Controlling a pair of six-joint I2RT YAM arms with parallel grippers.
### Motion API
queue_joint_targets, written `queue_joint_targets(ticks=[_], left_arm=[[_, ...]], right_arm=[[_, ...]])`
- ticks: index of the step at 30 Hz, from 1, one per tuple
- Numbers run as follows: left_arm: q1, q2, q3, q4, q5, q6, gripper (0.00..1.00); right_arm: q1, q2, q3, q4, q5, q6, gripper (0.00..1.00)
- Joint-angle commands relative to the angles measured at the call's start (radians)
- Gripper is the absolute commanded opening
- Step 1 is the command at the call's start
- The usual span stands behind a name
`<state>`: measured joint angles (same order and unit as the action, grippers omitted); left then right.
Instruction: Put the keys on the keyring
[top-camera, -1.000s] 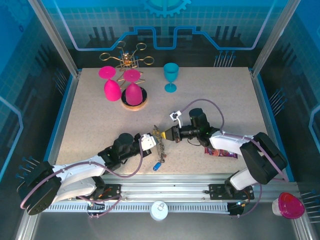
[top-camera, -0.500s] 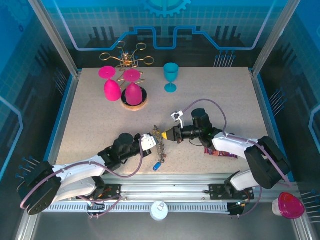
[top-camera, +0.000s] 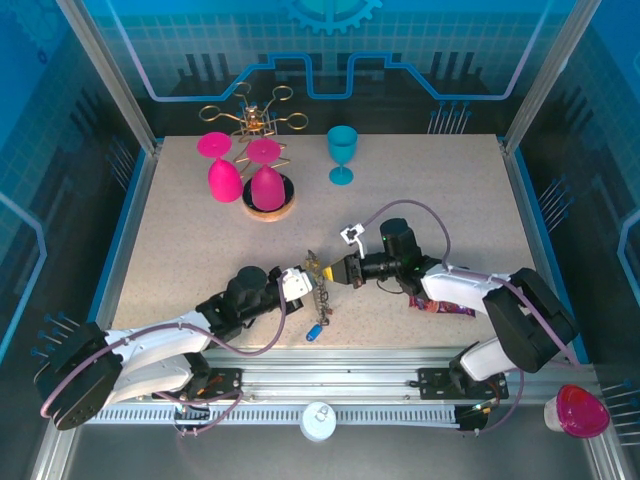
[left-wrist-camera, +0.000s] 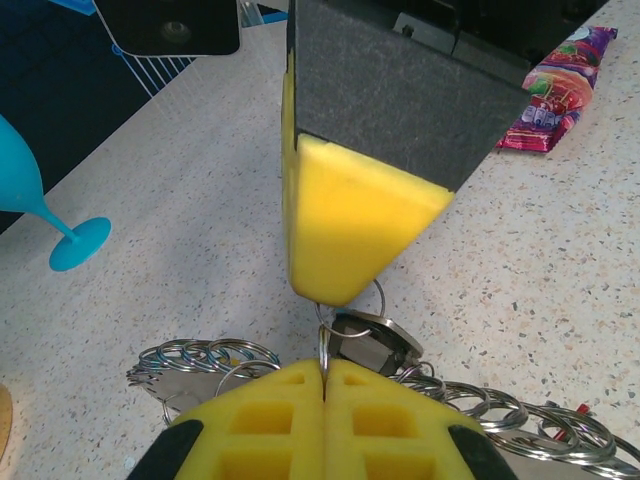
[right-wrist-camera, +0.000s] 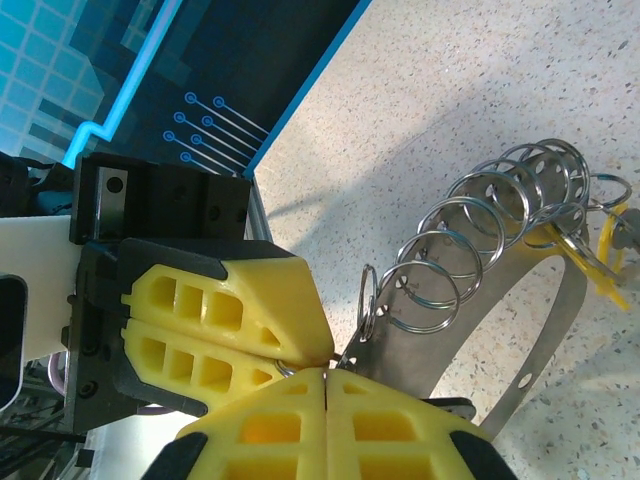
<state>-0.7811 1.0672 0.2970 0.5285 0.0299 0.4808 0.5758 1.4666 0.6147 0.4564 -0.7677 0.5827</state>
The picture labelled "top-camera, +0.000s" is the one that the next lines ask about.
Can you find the metal chain with keys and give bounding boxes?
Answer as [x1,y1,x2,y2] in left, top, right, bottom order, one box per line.
[312,279,335,327]

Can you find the large grey keyring plate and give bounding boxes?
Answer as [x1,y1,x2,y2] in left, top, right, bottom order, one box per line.
[303,248,331,321]

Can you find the colourful candy packet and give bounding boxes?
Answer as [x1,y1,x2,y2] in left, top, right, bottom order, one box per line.
[408,294,476,319]

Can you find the round cork rack base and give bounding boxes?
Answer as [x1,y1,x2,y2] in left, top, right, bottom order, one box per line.
[242,172,296,220]

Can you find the pink plastic wine glass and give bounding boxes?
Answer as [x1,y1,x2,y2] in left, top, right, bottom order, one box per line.
[247,138,286,211]
[196,131,243,203]

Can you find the teal plastic wine glass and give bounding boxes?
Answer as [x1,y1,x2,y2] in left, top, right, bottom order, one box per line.
[326,125,360,187]

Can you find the small white cup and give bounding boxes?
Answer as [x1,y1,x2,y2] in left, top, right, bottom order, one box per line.
[543,396,565,432]

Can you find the pink plastic cup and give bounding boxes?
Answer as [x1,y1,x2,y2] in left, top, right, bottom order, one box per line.
[556,383,612,440]

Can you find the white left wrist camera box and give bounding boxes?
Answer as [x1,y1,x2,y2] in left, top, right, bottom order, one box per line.
[277,267,315,301]

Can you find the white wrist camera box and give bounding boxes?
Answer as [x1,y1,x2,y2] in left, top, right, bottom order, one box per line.
[277,267,315,301]
[338,224,369,257]

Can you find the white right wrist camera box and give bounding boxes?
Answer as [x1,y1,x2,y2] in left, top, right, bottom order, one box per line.
[338,224,369,257]

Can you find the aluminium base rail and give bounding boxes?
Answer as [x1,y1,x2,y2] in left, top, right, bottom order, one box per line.
[199,347,506,406]

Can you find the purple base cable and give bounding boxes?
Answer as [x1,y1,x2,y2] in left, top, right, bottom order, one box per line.
[462,374,525,436]
[172,387,247,440]

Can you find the white slotted cable duct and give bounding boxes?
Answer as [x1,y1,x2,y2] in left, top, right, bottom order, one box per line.
[107,405,464,427]

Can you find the aluminium frame side rail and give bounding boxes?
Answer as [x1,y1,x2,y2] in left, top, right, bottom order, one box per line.
[502,144,626,480]
[29,144,161,480]

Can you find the gold wire glass rack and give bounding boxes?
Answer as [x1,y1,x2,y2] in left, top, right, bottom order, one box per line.
[198,81,310,174]

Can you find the aluminium frame post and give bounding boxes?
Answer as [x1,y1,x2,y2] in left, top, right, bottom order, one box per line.
[54,0,164,154]
[502,0,594,154]

